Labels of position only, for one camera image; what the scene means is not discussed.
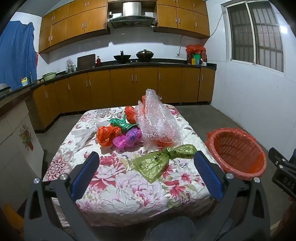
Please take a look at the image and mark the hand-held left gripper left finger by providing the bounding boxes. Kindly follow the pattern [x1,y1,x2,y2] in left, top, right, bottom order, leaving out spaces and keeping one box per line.
[24,151,100,241]

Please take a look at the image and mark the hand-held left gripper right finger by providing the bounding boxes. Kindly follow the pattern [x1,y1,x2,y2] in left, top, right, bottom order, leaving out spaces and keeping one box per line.
[194,151,271,241]

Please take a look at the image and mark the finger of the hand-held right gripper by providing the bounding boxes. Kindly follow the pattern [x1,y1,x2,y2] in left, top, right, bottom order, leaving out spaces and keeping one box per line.
[268,147,293,171]

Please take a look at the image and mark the orange plastic basket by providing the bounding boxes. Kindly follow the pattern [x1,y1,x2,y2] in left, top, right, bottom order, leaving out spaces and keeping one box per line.
[205,127,267,181]

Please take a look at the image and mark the purple pink plastic bag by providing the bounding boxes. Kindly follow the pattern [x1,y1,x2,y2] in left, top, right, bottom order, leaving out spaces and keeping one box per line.
[112,128,142,149]

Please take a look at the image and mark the dark green plastic bag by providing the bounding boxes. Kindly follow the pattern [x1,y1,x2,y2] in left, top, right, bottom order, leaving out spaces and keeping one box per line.
[109,116,140,133]

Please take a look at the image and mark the clear bubble wrap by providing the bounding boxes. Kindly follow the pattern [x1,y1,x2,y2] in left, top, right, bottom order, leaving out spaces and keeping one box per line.
[134,89,183,149]

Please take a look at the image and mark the clear plastic bag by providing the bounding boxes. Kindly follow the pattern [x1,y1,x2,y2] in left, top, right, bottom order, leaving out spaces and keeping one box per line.
[70,123,102,153]

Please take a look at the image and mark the floral tablecloth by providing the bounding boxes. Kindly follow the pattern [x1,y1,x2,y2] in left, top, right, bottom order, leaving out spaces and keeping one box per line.
[43,104,222,227]

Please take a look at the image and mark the crumpled orange plastic bag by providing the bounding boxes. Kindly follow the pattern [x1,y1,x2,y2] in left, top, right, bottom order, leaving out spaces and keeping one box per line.
[96,126,122,147]
[155,136,177,147]
[124,106,139,124]

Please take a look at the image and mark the light green plastic bag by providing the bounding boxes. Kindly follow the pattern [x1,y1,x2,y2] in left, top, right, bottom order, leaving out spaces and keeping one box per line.
[132,144,198,182]

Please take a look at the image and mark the flower sticker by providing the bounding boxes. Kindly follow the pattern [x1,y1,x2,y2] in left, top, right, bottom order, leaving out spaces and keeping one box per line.
[19,124,34,151]

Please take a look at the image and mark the person's leg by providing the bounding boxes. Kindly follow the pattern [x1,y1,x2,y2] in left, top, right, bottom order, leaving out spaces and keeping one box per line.
[144,217,197,241]

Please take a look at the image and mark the wooden lower cabinets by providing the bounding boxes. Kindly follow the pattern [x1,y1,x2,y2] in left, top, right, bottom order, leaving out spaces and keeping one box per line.
[30,66,216,133]

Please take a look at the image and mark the wooden cabinets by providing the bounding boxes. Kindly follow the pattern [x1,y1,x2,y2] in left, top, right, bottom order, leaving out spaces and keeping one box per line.
[38,0,108,54]
[30,66,216,133]
[154,0,210,39]

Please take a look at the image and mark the dark cutting board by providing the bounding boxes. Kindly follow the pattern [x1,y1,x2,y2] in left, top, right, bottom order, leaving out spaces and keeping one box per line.
[77,54,96,70]

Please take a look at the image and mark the red bag with boxes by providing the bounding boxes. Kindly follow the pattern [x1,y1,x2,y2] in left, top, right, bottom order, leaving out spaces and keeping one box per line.
[186,52,207,66]

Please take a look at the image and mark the black kitchen countertop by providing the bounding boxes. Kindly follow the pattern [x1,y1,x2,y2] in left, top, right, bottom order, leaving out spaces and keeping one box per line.
[0,59,217,98]

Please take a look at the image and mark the orange bag on containers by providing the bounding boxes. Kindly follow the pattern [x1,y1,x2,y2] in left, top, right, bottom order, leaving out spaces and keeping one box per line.
[186,45,206,54]

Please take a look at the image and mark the barred window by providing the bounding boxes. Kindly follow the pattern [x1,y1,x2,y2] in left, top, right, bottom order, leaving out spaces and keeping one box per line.
[225,0,284,73]

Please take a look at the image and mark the black wok with lid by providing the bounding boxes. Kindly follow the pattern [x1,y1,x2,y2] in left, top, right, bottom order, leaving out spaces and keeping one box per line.
[136,49,154,61]

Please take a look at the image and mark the blue hanging cloth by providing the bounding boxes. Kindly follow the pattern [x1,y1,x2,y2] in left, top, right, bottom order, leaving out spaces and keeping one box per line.
[0,20,38,91]

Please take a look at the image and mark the wooden upper cabinets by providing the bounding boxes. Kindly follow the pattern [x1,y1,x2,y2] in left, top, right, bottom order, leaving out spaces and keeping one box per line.
[38,0,108,54]
[154,0,210,39]

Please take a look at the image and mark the steel range hood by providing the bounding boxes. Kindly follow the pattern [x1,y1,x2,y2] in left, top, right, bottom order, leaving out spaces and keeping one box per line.
[106,1,158,29]

